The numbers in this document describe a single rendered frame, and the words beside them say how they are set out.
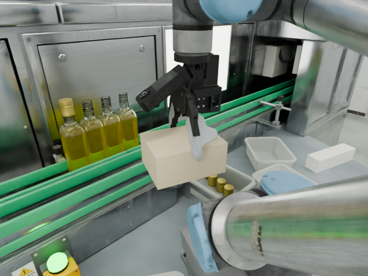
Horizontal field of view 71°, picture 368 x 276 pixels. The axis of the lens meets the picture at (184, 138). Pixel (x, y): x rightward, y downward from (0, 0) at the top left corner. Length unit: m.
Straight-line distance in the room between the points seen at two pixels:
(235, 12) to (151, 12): 0.68
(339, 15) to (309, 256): 0.27
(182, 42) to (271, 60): 1.23
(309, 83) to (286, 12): 1.03
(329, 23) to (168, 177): 0.37
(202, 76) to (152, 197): 0.46
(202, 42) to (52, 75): 0.52
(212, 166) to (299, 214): 0.33
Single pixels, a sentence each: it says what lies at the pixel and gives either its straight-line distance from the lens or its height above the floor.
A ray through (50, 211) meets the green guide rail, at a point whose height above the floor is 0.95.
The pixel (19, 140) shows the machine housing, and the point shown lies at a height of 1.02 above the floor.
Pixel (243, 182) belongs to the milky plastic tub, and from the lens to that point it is 0.97.
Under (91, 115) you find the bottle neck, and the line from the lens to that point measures 0.79.
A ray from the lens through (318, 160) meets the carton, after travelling 1.22.
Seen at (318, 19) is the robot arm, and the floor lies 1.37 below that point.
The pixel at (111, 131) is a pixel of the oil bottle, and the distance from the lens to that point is 0.82.
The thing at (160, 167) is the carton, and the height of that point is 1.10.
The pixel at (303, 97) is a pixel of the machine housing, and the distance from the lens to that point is 1.49.
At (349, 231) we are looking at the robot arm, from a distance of 0.22.
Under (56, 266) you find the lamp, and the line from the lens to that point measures 0.73.
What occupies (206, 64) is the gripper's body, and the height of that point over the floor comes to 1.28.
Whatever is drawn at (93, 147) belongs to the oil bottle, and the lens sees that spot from 0.81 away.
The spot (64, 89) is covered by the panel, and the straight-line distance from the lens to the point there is 0.89.
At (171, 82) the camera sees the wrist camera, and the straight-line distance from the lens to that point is 0.49.
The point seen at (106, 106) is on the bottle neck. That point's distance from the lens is 0.80.
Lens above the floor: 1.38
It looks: 27 degrees down
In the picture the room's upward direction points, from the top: straight up
